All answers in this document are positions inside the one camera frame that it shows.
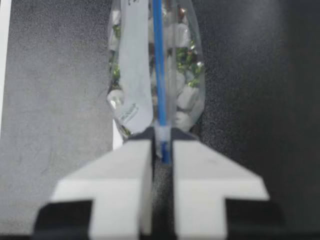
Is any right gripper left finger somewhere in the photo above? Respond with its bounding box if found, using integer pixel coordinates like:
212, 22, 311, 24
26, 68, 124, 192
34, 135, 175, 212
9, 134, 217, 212
33, 126, 156, 240

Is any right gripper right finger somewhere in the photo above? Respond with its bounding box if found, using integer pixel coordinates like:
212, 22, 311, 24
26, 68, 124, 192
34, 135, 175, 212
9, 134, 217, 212
168, 127, 285, 240

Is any clear zip bag with candies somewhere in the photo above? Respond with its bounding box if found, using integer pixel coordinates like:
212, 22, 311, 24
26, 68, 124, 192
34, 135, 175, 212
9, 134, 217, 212
106, 0, 205, 166

